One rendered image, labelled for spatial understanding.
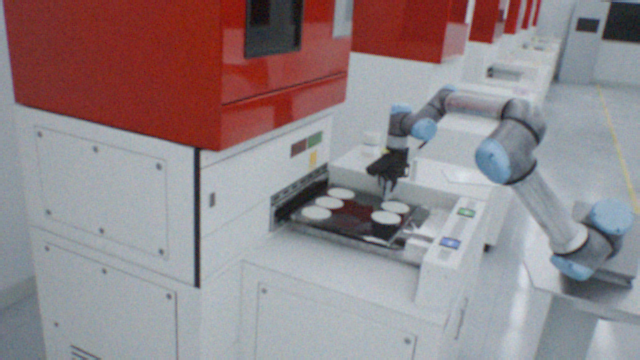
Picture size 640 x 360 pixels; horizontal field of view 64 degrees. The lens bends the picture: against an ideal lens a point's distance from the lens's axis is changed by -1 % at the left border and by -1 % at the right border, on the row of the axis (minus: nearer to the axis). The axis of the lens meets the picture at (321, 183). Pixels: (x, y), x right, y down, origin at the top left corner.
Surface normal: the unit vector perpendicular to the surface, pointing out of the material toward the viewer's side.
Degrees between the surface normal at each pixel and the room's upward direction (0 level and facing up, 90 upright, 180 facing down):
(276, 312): 90
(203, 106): 90
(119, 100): 90
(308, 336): 90
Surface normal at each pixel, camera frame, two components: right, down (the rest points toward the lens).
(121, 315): -0.43, 0.29
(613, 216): -0.15, -0.51
